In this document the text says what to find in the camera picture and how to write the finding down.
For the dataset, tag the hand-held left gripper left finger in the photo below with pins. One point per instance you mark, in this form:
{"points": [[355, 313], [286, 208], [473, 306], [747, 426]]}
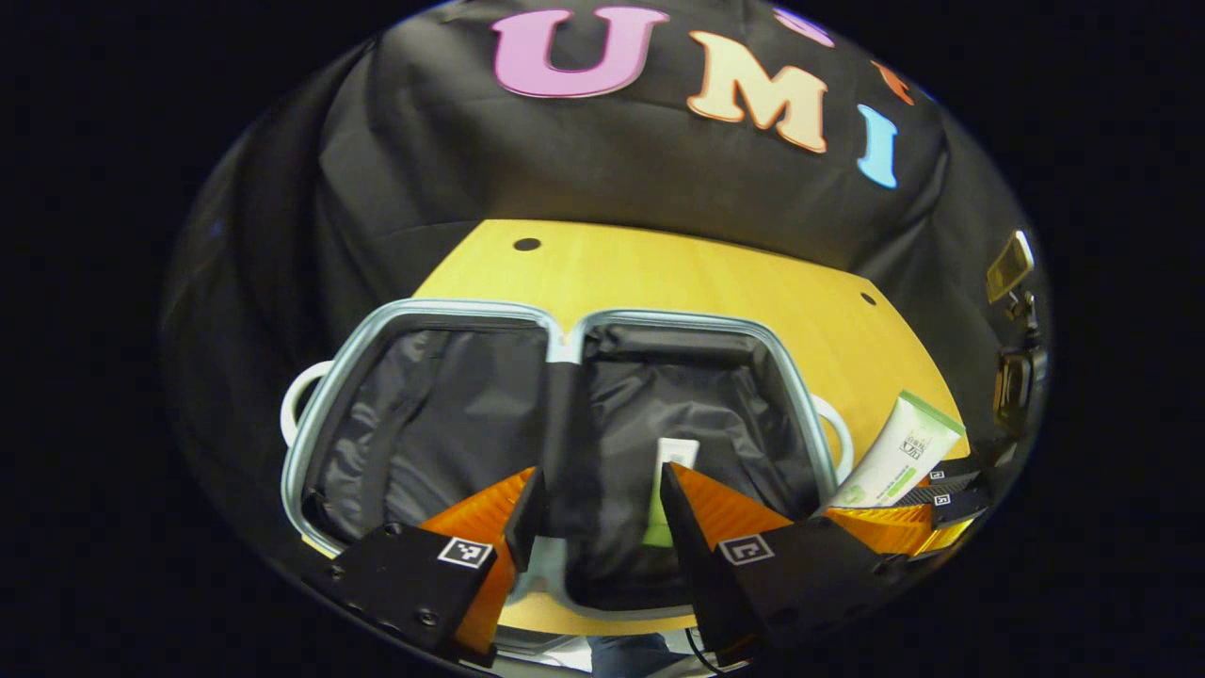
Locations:
{"points": [[524, 527]]}

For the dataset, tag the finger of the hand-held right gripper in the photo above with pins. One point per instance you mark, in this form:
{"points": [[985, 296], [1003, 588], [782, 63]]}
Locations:
{"points": [[946, 480], [894, 529]]}

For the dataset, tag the person's leg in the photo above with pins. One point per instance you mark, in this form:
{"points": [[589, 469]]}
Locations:
{"points": [[640, 657]]}

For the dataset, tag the small white green tube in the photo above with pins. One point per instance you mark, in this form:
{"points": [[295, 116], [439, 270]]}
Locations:
{"points": [[670, 490]]}

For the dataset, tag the large white green tube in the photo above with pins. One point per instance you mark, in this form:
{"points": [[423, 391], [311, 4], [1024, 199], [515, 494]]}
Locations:
{"points": [[899, 452]]}

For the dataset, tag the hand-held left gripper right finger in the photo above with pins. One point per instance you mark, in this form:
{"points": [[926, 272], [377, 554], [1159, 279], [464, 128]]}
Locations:
{"points": [[697, 565]]}

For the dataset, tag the light blue suitcase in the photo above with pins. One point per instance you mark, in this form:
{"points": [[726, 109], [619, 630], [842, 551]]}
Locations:
{"points": [[442, 424]]}

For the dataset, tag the black backdrop cloth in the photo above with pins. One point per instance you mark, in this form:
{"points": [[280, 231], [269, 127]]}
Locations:
{"points": [[659, 179]]}

